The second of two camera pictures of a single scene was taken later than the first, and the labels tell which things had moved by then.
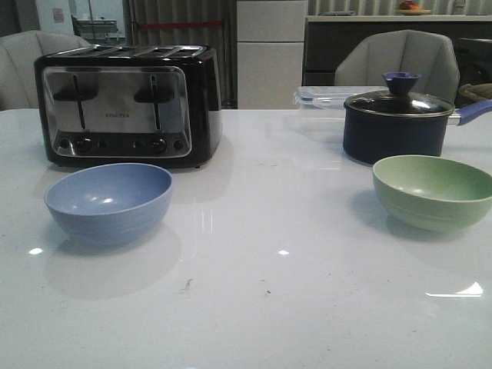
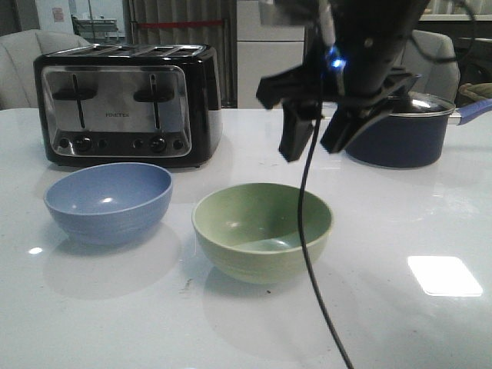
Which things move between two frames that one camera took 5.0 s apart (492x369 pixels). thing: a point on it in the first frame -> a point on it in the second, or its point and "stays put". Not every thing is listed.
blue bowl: (109, 204) stays put
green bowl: (430, 194) -> (249, 232)
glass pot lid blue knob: (397, 102) stays put
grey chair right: (363, 61) stays put
